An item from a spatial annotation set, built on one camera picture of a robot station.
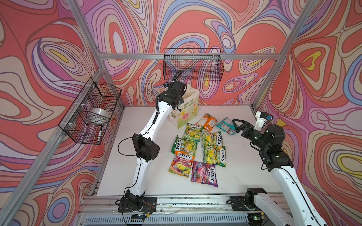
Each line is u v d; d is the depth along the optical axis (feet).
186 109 3.08
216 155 2.90
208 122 3.44
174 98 2.00
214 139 3.14
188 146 3.05
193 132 3.25
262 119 2.06
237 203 2.41
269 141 1.74
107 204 2.46
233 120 2.22
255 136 1.99
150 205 2.39
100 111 2.41
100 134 2.36
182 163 2.76
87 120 2.40
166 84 2.47
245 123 2.02
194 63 3.15
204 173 2.67
